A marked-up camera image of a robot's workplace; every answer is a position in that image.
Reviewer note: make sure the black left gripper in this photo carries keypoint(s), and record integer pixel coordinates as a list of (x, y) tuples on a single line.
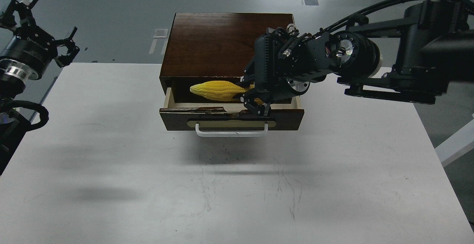
[(31, 49)]

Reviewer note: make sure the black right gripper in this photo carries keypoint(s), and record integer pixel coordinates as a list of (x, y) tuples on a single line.
[(285, 63)]

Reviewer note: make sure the yellow corn cob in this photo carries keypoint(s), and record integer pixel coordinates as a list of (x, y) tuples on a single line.
[(219, 90)]

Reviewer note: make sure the wooden drawer with white handle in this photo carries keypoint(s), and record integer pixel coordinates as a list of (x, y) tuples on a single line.
[(184, 110)]

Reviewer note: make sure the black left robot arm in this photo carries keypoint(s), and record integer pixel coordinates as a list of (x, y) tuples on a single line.
[(11, 87)]

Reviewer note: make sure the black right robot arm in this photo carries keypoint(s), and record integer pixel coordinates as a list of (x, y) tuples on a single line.
[(397, 50)]

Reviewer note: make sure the dark wooden drawer cabinet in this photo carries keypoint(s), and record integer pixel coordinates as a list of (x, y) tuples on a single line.
[(209, 45)]

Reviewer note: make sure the white table leg frame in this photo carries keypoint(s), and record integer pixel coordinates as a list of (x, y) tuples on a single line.
[(457, 145)]

